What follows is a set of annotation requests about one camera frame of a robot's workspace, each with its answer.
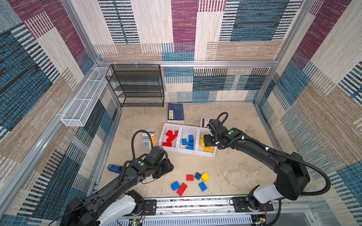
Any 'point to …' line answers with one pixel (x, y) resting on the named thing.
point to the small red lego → (189, 177)
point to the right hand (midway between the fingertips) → (210, 142)
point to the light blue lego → (190, 143)
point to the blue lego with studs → (190, 148)
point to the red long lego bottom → (182, 189)
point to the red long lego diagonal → (170, 138)
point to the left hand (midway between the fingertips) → (171, 166)
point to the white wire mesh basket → (77, 113)
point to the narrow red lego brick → (176, 133)
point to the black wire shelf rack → (137, 84)
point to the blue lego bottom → (202, 186)
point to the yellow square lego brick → (208, 149)
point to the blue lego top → (184, 141)
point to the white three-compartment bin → (184, 131)
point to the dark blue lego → (197, 176)
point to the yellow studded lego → (202, 144)
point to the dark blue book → (175, 112)
